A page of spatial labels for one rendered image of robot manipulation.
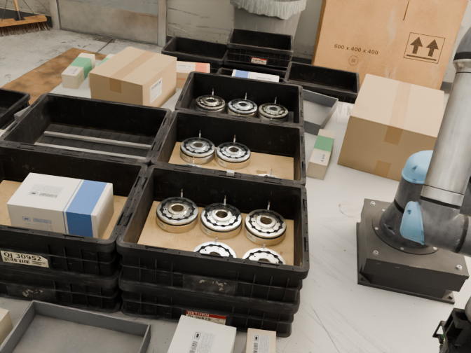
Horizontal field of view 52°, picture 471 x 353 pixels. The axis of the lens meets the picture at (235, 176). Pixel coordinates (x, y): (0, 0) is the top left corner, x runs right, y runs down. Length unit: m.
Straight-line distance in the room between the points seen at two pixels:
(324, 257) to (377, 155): 0.49
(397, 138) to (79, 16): 3.60
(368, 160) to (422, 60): 2.47
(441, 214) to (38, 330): 0.87
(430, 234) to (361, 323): 0.36
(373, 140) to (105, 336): 1.05
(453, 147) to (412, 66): 3.18
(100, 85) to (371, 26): 2.63
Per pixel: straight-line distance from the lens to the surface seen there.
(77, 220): 1.13
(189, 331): 1.04
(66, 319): 1.19
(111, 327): 1.15
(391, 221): 1.33
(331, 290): 1.29
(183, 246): 1.15
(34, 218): 1.17
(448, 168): 0.97
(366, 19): 4.04
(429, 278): 1.33
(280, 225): 1.19
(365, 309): 1.28
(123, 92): 1.85
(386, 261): 1.27
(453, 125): 0.98
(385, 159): 1.72
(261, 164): 1.44
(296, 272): 0.99
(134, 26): 4.57
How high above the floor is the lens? 1.63
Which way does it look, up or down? 35 degrees down
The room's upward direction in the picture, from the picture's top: 7 degrees clockwise
